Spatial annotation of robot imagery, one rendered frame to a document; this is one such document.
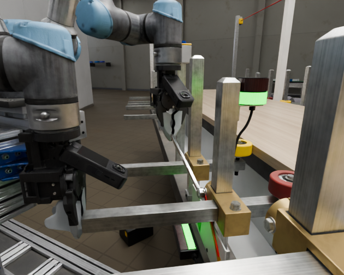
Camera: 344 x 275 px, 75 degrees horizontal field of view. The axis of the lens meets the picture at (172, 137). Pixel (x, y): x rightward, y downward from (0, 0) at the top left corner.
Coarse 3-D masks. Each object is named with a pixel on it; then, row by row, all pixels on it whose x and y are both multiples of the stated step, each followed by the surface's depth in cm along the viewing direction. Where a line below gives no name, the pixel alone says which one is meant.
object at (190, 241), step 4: (184, 224) 63; (184, 228) 62; (188, 228) 62; (184, 232) 60; (188, 232) 60; (188, 236) 59; (188, 240) 57; (192, 240) 57; (188, 244) 56; (192, 244) 56; (188, 248) 55; (192, 248) 55
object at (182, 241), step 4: (180, 224) 63; (176, 228) 62; (180, 228) 62; (176, 232) 60; (180, 232) 60; (180, 236) 59; (184, 236) 59; (180, 240) 57; (184, 240) 57; (180, 244) 56; (184, 244) 56; (180, 248) 55; (184, 248) 55
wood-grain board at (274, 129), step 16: (208, 96) 216; (208, 112) 126; (240, 112) 126; (256, 112) 126; (272, 112) 126; (288, 112) 126; (240, 128) 90; (256, 128) 90; (272, 128) 90; (288, 128) 90; (256, 144) 70; (272, 144) 70; (288, 144) 70; (272, 160) 59; (288, 160) 57
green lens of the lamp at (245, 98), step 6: (240, 96) 43; (246, 96) 42; (252, 96) 41; (258, 96) 41; (264, 96) 42; (240, 102) 43; (246, 102) 42; (252, 102) 42; (258, 102) 42; (264, 102) 42
